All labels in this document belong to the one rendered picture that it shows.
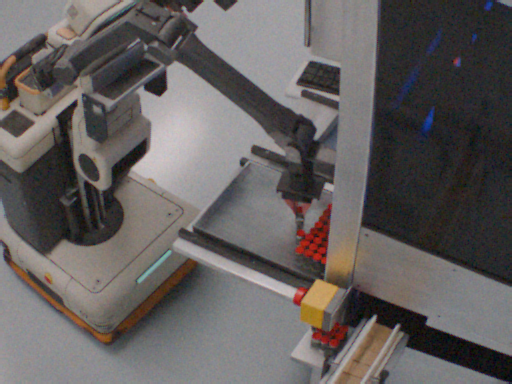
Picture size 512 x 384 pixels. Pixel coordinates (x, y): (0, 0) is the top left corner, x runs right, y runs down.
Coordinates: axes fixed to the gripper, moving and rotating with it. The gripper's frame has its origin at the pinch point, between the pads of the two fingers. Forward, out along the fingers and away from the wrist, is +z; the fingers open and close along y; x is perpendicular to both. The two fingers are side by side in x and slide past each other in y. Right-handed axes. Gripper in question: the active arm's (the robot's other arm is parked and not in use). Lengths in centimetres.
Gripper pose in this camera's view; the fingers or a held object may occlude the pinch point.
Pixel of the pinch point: (300, 211)
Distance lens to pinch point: 193.7
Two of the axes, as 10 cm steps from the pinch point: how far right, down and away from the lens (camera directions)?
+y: 9.6, 1.9, -2.1
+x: 2.8, -6.7, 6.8
